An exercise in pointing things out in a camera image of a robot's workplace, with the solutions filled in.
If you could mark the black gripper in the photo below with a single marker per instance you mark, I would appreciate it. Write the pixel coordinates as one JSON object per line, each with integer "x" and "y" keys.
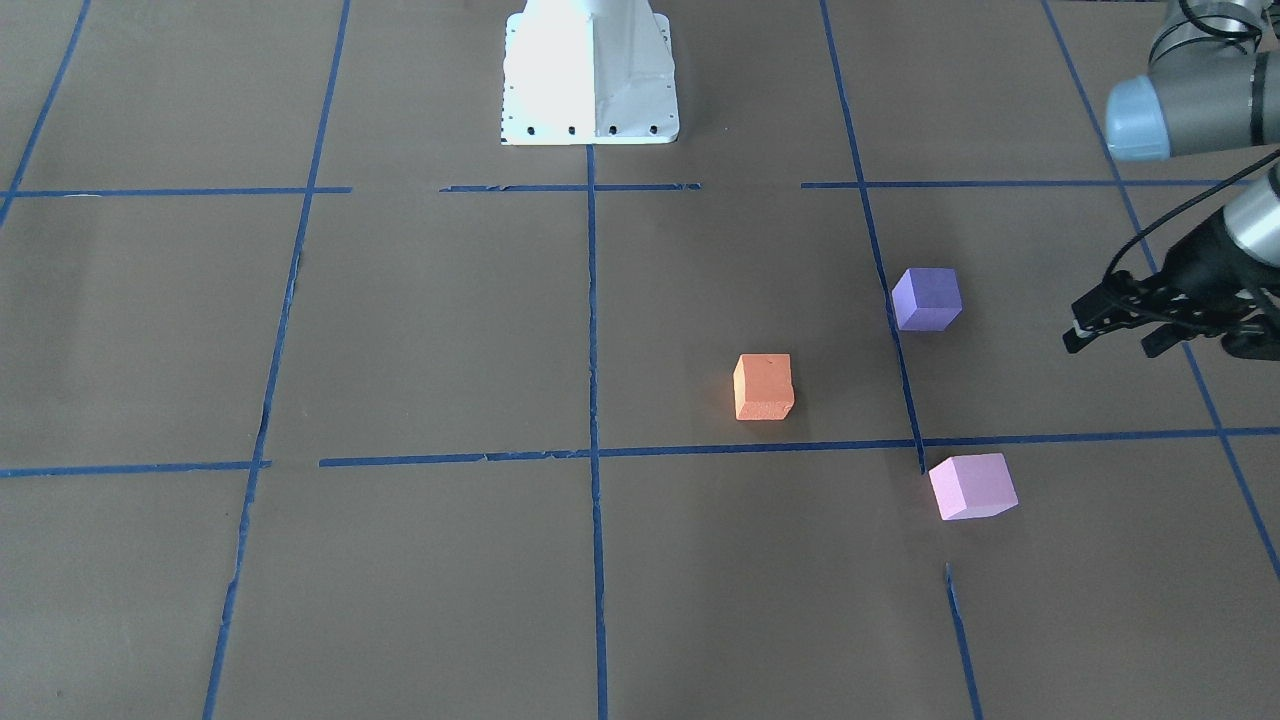
{"x": 1203, "y": 258}

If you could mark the orange foam cube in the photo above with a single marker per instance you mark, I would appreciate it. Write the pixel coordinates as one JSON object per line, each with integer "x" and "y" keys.
{"x": 763, "y": 387}

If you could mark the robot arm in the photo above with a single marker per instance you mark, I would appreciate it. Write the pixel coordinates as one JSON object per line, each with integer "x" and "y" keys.
{"x": 1209, "y": 86}

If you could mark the purple foam cube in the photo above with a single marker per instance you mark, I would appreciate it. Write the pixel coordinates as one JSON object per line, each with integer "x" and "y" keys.
{"x": 927, "y": 299}

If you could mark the pink foam cube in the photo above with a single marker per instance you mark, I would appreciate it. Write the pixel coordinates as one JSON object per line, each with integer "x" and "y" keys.
{"x": 973, "y": 486}

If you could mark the brown paper table cover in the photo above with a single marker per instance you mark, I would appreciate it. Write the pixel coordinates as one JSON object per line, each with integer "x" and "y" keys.
{"x": 321, "y": 403}

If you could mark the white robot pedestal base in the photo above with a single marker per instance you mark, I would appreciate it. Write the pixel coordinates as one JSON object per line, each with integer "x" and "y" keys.
{"x": 588, "y": 73}

